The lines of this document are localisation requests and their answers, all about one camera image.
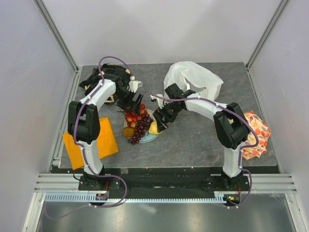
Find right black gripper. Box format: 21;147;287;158
153;101;182;132

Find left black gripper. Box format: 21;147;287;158
113;88;143;116

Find yellow fake lemon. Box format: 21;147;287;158
148;121;161;135

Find red fake cherry bunch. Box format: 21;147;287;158
118;103;148;128

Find dark red fake grapes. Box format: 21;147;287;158
128;114;155;145

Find brown fake kiwi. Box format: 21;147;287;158
123;127;135;137

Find white plastic bag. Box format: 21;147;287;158
164;61;224;101

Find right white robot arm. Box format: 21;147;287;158
151;84;249;190

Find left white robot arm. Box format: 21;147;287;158
68;75;143;190

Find cream and blue plate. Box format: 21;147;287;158
123;108;158;145

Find grey stone mat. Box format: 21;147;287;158
59;62;282;174

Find black patterned cloth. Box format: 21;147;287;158
78;63;132;109

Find orange folded cloth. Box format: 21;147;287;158
62;117;119;170

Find floral orange cloth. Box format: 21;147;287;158
241;111;272;161

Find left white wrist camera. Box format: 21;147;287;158
128;76;142;93

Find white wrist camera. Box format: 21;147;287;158
150;94;165;109
128;76;142;93

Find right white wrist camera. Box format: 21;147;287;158
150;94;165;109

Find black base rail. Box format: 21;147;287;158
75;167;250;192

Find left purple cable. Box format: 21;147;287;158
44;56;135;220

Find purple cable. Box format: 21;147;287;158
151;93;265;210
44;56;135;220

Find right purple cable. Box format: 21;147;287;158
151;93;265;210

